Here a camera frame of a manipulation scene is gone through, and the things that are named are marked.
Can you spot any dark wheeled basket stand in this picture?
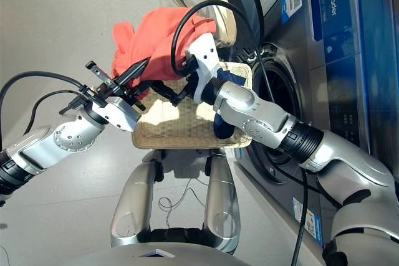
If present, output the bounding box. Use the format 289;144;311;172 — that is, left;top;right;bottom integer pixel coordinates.
152;149;213;183

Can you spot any pale woven laundry basket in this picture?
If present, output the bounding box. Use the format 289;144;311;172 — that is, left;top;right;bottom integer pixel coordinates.
130;62;252;150

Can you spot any blue white energy label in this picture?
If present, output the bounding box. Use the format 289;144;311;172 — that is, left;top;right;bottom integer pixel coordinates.
292;196;324;245

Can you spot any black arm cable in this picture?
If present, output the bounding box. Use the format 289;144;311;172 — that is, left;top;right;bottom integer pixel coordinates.
170;0;340;266
0;71;94;148

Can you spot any grey front-load washing machine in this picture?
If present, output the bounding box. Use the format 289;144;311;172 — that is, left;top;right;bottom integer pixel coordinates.
232;0;399;266

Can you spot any navy blue garment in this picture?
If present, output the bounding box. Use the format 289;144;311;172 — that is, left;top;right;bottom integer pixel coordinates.
213;67;247;140

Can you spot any coral red garment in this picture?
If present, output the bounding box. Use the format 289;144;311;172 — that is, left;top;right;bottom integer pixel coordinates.
111;6;218;102

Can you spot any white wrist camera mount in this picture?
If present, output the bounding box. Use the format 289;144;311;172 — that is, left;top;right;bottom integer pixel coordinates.
185;33;224;105
90;96;142;133

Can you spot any silver robot leg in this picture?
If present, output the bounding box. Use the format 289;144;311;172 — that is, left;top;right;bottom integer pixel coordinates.
109;150;156;248
202;150;241;254

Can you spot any silver robot torso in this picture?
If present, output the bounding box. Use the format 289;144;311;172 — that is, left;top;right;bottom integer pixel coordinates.
62;227;325;266

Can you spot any thin floor wire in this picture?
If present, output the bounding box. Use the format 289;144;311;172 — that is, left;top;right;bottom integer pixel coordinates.
158;178;209;229

